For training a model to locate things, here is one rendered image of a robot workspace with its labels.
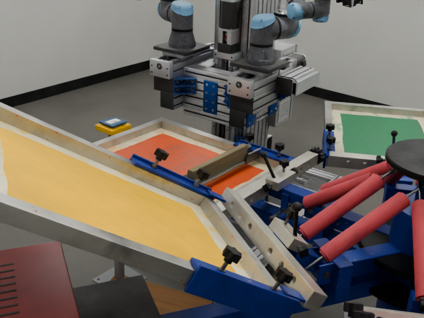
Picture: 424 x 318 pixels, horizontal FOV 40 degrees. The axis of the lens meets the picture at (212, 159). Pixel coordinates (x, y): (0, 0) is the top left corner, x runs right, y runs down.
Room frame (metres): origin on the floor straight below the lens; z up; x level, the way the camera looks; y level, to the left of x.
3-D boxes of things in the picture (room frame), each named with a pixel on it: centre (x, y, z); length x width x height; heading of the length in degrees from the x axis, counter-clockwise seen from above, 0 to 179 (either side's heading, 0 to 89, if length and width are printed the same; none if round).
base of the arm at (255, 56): (2.89, -0.23, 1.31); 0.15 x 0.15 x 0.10
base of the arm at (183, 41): (3.16, 0.19, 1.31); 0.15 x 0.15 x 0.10
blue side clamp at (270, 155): (2.35, -0.23, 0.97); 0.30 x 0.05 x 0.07; 51
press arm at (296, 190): (1.94, -0.30, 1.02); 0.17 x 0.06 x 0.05; 51
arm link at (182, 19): (3.17, 0.19, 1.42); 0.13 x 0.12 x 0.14; 31
